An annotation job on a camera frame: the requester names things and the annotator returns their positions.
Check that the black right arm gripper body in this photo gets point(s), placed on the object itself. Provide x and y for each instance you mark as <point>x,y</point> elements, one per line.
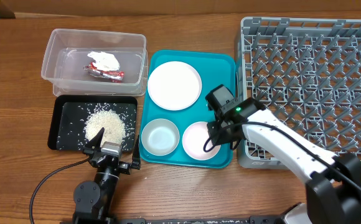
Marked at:
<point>225,137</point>

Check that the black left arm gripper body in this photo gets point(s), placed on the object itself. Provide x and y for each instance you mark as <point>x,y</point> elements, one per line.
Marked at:
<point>124,167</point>

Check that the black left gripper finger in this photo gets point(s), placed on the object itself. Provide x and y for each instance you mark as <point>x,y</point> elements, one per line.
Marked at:
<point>136,160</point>
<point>95,143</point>

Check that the grey bowl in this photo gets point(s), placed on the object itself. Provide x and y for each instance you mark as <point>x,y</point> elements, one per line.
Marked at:
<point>160,137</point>

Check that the pink-white bowl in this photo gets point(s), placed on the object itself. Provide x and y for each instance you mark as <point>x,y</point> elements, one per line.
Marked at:
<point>193,140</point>

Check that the red snack wrapper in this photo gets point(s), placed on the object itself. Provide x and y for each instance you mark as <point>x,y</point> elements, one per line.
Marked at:
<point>114,76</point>

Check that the white napkin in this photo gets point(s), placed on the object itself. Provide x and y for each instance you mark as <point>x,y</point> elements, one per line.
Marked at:
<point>104,61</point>

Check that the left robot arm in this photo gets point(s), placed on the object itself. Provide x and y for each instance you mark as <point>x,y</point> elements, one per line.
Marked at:
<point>93,198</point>

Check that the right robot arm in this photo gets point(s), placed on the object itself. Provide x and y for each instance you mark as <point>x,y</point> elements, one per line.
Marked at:
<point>332,183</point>

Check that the grey dishwasher rack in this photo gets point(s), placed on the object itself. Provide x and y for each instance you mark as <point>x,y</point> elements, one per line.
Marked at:
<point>308,73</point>

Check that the pile of rice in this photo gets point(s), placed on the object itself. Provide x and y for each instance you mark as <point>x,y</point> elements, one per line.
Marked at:
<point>114,127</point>

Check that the black plastic tray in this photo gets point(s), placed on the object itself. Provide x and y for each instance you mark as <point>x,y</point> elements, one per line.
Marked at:
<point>71,112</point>

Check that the teal serving tray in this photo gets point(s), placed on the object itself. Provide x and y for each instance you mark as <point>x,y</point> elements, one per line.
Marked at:
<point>214,70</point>

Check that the large white plate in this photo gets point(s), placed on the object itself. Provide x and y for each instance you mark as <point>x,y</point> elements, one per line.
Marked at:
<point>174,85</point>

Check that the clear plastic bin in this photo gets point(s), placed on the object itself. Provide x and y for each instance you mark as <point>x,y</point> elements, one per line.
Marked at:
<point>66,55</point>

